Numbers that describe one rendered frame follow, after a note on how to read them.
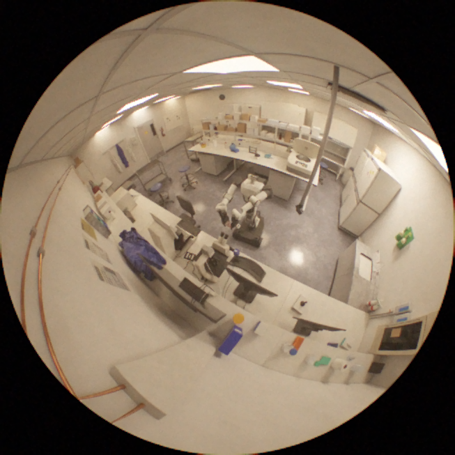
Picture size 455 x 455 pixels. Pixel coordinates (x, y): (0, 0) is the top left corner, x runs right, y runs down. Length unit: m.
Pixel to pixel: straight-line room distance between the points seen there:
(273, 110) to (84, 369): 5.55
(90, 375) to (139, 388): 0.12
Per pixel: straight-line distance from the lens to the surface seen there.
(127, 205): 3.21
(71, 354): 0.44
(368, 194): 3.22
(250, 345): 1.23
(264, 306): 1.72
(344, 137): 5.13
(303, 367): 1.46
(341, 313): 2.22
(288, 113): 5.13
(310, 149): 3.27
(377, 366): 2.14
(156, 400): 0.41
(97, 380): 0.43
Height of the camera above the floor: 2.44
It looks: 56 degrees down
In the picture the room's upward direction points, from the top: 8 degrees counter-clockwise
